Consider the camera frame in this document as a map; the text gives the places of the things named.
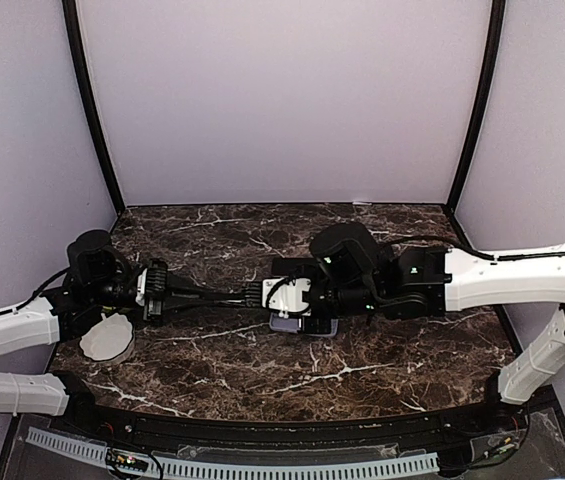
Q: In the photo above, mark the black right frame post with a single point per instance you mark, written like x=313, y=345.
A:
x=478, y=111

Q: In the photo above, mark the small circuit board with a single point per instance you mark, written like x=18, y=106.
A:
x=125, y=462

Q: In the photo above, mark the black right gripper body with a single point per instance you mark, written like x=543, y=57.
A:
x=335, y=298

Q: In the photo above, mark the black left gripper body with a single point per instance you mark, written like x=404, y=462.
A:
x=152, y=309

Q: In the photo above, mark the black table edge rail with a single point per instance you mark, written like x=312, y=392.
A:
x=446, y=429

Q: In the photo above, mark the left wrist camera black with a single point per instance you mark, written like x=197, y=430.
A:
x=152, y=283

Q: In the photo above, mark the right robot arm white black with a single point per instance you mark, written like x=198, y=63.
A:
x=353, y=277

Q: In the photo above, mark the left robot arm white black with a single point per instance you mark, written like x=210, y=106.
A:
x=98, y=277

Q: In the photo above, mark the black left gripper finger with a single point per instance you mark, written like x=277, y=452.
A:
x=185, y=288
x=180, y=303

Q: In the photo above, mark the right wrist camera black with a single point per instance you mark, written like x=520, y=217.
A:
x=286, y=296

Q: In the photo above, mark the black frame post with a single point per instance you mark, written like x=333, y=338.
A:
x=478, y=111
x=90, y=109

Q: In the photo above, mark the white silicone phone case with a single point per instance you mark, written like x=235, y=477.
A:
x=305, y=325

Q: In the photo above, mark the white fluted bowl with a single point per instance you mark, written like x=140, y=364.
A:
x=111, y=341

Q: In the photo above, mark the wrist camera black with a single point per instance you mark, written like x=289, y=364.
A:
x=152, y=283
x=286, y=296

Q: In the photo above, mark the white slotted cable duct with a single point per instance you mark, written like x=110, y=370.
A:
x=208, y=463

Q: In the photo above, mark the black left frame post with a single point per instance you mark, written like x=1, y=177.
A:
x=90, y=109

